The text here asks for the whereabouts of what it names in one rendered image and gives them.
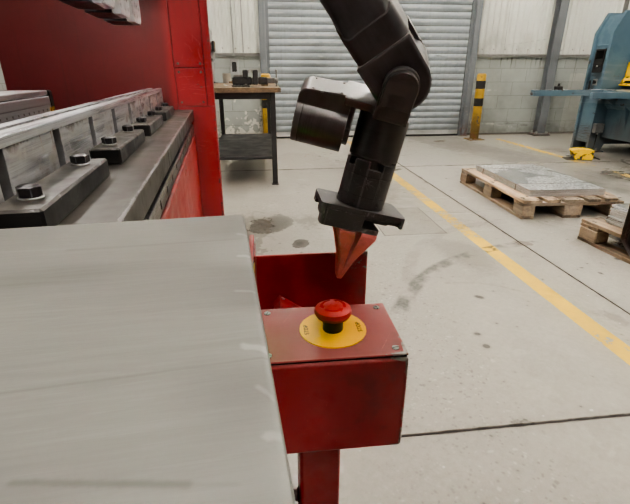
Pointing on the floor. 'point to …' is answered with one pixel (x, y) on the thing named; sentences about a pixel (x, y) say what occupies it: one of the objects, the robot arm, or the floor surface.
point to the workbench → (247, 150)
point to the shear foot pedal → (585, 148)
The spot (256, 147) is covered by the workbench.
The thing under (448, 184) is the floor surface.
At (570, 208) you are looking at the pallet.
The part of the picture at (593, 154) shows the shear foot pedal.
